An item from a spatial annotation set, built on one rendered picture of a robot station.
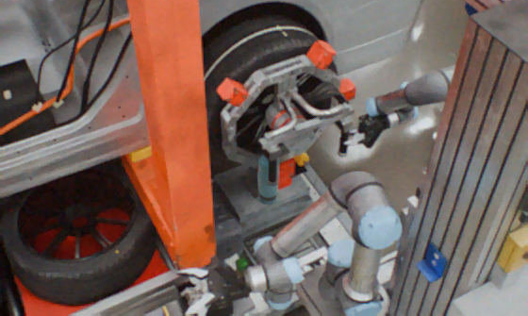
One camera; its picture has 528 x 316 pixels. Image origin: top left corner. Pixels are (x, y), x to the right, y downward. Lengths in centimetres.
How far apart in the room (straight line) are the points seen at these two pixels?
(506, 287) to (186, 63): 112
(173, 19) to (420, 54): 296
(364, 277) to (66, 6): 196
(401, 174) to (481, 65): 237
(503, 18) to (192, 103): 101
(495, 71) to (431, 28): 337
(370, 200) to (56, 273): 152
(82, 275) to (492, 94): 190
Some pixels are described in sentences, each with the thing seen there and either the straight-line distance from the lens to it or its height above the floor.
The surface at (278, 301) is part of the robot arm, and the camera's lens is 216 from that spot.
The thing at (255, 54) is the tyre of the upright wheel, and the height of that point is 117.
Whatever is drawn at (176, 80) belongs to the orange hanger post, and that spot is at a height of 155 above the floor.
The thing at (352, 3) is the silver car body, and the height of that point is 116.
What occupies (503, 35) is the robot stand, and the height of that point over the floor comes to 203.
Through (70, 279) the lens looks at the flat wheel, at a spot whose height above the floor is 49.
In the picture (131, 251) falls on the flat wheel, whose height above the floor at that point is 50.
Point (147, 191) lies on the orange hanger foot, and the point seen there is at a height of 68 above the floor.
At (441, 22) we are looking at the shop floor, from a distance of 508.
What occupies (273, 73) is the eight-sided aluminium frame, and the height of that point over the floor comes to 111.
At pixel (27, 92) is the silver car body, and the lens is 336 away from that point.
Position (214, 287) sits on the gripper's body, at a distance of 204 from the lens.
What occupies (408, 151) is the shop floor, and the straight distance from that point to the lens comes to 413.
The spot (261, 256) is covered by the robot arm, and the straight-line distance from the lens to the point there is 221.
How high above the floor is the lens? 298
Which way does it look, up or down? 47 degrees down
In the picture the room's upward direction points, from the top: straight up
